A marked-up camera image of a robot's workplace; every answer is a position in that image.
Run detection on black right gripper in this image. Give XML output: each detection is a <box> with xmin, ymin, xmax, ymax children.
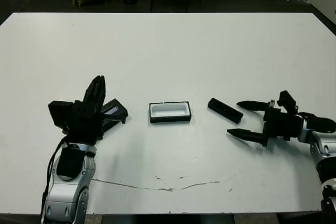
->
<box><xmin>226</xmin><ymin>99</ymin><xmax>305</xmax><ymax>148</ymax></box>

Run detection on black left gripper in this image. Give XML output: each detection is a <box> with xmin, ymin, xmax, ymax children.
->
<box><xmin>62</xmin><ymin>75</ymin><xmax>127</xmax><ymax>145</ymax></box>

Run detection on black box lid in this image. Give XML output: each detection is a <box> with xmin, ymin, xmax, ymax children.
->
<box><xmin>101</xmin><ymin>98</ymin><xmax>129</xmax><ymax>133</ymax></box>

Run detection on black slim camera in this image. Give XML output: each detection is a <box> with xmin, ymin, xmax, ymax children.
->
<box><xmin>207</xmin><ymin>98</ymin><xmax>244</xmax><ymax>124</ymax></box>

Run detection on black box white inside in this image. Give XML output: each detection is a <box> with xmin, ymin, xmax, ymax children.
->
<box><xmin>148</xmin><ymin>100</ymin><xmax>192</xmax><ymax>124</ymax></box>

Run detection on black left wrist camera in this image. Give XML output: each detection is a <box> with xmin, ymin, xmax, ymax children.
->
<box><xmin>48</xmin><ymin>100</ymin><xmax>77</xmax><ymax>130</ymax></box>

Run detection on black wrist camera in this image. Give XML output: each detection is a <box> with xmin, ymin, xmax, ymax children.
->
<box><xmin>277</xmin><ymin>90</ymin><xmax>299</xmax><ymax>116</ymax></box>
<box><xmin>48</xmin><ymin>100</ymin><xmax>77</xmax><ymax>130</ymax></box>

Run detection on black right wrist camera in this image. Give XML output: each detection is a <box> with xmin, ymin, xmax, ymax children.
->
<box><xmin>277</xmin><ymin>90</ymin><xmax>299</xmax><ymax>116</ymax></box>

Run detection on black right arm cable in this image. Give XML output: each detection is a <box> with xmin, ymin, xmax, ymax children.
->
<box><xmin>298</xmin><ymin>112</ymin><xmax>320</xmax><ymax>120</ymax></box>

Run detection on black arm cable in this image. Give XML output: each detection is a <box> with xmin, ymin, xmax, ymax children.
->
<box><xmin>298</xmin><ymin>112</ymin><xmax>320</xmax><ymax>120</ymax></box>
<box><xmin>41</xmin><ymin>136</ymin><xmax>66</xmax><ymax>214</ymax></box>

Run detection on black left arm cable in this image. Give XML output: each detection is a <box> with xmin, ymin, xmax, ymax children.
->
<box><xmin>41</xmin><ymin>136</ymin><xmax>66</xmax><ymax>214</ymax></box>

